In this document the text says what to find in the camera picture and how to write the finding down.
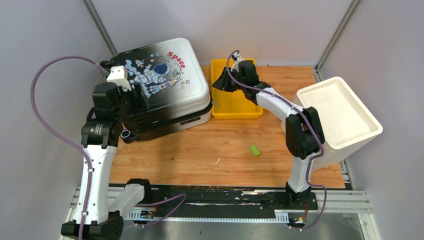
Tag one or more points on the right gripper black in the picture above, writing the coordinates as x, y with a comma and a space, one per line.
223, 83

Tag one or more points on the white drawer cabinet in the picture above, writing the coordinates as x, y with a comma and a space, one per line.
346, 122

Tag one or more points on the small green block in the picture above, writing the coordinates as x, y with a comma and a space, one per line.
255, 151

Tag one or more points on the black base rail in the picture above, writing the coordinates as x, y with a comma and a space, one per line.
218, 202

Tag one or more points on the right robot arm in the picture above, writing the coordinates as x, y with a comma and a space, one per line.
304, 135

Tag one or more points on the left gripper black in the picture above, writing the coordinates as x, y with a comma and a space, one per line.
139, 104

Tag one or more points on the black white space suitcase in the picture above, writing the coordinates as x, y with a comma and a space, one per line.
170, 77

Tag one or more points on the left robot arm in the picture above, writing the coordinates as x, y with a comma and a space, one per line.
94, 218

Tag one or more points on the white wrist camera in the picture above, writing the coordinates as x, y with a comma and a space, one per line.
119, 76
236, 60

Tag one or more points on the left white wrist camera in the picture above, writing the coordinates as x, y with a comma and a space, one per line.
119, 76

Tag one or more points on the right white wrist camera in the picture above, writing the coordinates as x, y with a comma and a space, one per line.
236, 60

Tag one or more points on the yellow plastic tray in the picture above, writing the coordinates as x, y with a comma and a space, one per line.
230, 105

